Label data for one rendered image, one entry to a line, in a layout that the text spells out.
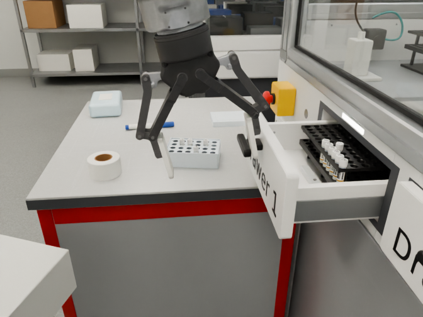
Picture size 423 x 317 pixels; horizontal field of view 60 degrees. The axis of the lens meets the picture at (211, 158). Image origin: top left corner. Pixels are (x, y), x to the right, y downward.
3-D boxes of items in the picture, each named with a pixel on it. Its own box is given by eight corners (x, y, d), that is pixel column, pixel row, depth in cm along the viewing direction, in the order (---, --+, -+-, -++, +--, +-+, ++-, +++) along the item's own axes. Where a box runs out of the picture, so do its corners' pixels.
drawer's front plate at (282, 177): (279, 241, 53) (287, 174, 48) (243, 152, 78) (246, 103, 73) (291, 240, 53) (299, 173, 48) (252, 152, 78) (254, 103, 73)
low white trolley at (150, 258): (84, 416, 108) (24, 199, 73) (113, 265, 163) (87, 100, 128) (278, 396, 113) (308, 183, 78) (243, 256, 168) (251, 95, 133)
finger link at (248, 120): (243, 112, 57) (247, 111, 57) (250, 151, 60) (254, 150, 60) (246, 119, 54) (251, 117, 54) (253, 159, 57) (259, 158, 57)
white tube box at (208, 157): (165, 166, 85) (163, 152, 83) (171, 151, 92) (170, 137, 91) (218, 168, 84) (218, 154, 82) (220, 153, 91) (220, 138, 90)
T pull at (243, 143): (243, 158, 58) (244, 151, 58) (236, 139, 65) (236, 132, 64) (266, 158, 58) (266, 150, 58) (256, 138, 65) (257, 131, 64)
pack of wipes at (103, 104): (121, 116, 114) (119, 102, 112) (89, 118, 113) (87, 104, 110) (123, 101, 127) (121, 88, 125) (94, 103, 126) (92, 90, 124)
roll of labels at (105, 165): (82, 177, 81) (79, 161, 79) (103, 163, 86) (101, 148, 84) (108, 183, 78) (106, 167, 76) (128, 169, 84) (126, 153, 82)
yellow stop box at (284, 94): (274, 117, 91) (276, 88, 88) (267, 107, 98) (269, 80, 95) (294, 116, 92) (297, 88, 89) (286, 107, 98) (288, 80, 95)
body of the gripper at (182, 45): (146, 39, 46) (167, 107, 50) (213, 22, 45) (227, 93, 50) (150, 30, 52) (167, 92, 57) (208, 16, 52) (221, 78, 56)
